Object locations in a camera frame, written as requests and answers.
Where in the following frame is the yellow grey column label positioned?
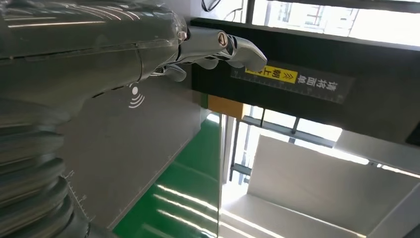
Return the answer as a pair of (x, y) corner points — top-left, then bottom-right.
(230, 61), (356, 106)

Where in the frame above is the black scanner column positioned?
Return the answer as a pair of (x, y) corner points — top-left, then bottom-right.
(189, 17), (420, 146)

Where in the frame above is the brown cardboard box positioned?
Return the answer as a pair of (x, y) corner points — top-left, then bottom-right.
(207, 95), (251, 120)

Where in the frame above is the green conveyor belt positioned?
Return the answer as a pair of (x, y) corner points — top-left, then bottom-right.
(112, 113), (228, 238)

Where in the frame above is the black window frame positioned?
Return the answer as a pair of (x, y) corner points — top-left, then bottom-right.
(228, 0), (420, 184)

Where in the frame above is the dark grey scanner base plate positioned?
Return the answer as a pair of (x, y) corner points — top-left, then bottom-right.
(57, 76), (211, 231)

